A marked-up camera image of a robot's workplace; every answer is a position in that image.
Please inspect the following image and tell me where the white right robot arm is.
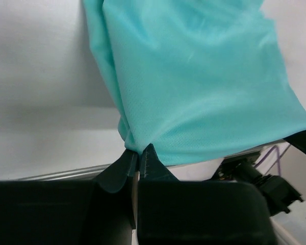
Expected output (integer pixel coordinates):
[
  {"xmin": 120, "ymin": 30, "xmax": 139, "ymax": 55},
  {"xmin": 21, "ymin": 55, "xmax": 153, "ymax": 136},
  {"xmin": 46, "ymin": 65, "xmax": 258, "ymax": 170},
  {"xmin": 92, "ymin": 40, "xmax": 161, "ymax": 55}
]
[{"xmin": 271, "ymin": 130, "xmax": 306, "ymax": 244}]

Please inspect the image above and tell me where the aluminium table edge rail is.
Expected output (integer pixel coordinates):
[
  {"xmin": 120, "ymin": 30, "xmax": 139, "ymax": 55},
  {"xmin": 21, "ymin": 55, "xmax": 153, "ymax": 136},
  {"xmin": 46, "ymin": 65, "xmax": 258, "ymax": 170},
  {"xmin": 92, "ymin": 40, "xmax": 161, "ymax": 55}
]
[{"xmin": 16, "ymin": 146, "xmax": 266, "ymax": 181}]

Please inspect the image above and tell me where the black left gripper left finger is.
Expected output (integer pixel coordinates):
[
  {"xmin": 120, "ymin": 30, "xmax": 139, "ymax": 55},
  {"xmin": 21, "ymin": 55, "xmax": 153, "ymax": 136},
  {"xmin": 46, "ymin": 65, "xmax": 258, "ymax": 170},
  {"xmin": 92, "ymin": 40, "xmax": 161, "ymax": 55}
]
[{"xmin": 0, "ymin": 150, "xmax": 138, "ymax": 244}]

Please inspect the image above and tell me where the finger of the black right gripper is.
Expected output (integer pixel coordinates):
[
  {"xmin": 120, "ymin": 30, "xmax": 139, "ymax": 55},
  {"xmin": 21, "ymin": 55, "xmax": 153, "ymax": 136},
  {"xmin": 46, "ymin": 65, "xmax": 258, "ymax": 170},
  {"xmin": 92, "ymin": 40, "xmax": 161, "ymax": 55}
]
[{"xmin": 283, "ymin": 129, "xmax": 306, "ymax": 164}]

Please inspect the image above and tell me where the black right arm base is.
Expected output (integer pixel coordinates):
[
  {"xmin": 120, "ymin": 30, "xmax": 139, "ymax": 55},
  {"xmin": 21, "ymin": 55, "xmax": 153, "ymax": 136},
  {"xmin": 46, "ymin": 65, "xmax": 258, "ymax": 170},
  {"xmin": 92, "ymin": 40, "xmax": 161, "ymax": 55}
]
[{"xmin": 211, "ymin": 152, "xmax": 262, "ymax": 183}]

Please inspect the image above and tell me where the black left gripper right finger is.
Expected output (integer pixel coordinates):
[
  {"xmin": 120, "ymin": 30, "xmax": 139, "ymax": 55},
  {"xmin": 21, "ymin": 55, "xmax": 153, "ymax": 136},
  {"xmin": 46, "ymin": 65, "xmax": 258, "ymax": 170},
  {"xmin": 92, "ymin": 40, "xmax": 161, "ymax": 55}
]
[{"xmin": 137, "ymin": 144, "xmax": 277, "ymax": 244}]

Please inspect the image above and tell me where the teal t shirt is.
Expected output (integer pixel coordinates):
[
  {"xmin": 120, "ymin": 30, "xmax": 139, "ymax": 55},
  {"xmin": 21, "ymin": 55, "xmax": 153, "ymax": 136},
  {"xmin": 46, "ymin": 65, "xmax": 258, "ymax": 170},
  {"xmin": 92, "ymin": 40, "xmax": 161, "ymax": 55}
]
[{"xmin": 84, "ymin": 1, "xmax": 306, "ymax": 165}]

